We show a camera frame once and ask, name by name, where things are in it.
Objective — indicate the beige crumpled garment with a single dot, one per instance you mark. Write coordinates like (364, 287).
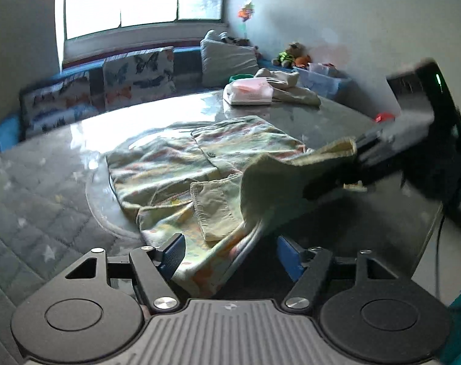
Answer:
(286, 89)

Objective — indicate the colourful pinwheel toy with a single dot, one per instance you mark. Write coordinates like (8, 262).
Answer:
(245, 14)

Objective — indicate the green patterned children's shirt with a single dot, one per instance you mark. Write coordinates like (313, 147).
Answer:
(223, 186)

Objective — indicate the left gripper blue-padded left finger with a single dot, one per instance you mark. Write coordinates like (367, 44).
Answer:
(153, 268)

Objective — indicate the pink white storage bag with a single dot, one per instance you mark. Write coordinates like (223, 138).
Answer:
(248, 92)

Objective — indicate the plush toy bear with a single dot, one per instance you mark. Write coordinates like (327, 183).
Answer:
(295, 55)

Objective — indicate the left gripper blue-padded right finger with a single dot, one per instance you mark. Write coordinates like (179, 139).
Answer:
(307, 268)

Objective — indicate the butterfly print cushion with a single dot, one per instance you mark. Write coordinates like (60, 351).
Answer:
(65, 102)
(138, 77)

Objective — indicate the translucent plastic storage box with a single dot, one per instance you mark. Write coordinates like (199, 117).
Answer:
(326, 86)

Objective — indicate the window with frame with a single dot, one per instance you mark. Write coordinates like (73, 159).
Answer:
(87, 28)

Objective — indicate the grey pillow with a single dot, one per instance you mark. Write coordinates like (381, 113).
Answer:
(220, 60)

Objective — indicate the blue sofa bench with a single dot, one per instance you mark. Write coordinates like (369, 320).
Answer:
(187, 79)

